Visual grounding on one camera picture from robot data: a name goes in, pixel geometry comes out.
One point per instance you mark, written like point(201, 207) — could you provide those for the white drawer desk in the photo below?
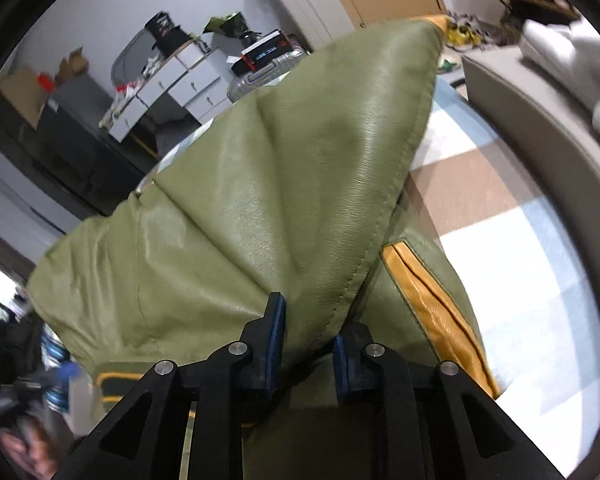
point(198, 82)

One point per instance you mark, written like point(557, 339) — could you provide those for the checkered bed sheet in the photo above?
point(505, 259)

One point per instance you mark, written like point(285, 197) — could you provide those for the green and yellow leather jacket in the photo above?
point(87, 289)

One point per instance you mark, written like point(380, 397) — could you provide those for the grey storage box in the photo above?
point(551, 132)

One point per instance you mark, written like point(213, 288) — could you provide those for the white upright suitcase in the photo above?
point(319, 21)

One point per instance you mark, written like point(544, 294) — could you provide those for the cardboard boxes on cabinet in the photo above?
point(28, 91)

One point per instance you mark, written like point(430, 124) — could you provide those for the black red shoe box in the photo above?
point(261, 53)

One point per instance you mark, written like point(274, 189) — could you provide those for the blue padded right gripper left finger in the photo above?
point(265, 339)

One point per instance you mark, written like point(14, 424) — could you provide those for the white folded clothes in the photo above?
point(571, 55)

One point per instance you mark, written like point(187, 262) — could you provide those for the black tall cabinet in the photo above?
point(68, 155)

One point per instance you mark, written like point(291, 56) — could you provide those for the black bag on desk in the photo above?
point(169, 37)

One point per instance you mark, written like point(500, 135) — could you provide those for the yellow sneakers on floor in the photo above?
point(461, 37)

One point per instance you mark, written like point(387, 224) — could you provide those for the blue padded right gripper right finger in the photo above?
point(354, 376)

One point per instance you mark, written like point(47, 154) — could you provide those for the silver suitcase lying flat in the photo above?
point(269, 75)

